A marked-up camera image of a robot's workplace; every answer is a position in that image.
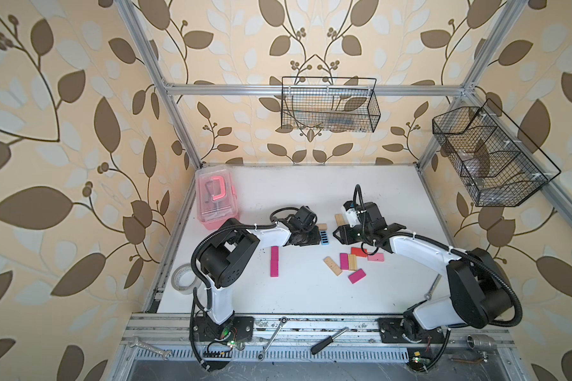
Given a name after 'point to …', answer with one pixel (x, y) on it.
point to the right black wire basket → (497, 163)
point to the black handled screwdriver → (326, 341)
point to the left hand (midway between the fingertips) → (316, 235)
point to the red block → (358, 252)
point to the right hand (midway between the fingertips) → (340, 232)
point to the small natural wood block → (352, 262)
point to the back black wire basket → (330, 104)
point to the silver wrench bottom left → (135, 340)
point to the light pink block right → (376, 257)
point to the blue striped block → (324, 237)
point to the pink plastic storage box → (215, 196)
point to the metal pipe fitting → (481, 342)
